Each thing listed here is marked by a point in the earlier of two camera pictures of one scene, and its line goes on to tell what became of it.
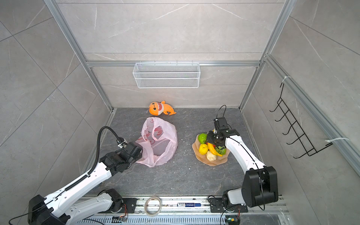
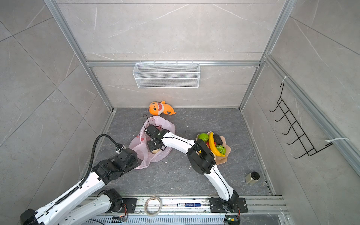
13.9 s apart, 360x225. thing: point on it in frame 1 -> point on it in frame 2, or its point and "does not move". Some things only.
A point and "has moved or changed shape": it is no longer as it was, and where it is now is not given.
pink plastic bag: [159, 140] has moved or changed shape
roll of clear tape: [146, 208] does not move
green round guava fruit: [202, 138] does not move
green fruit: [221, 149] does not move
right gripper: [210, 138] -> [152, 147]
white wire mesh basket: [166, 75] does not move
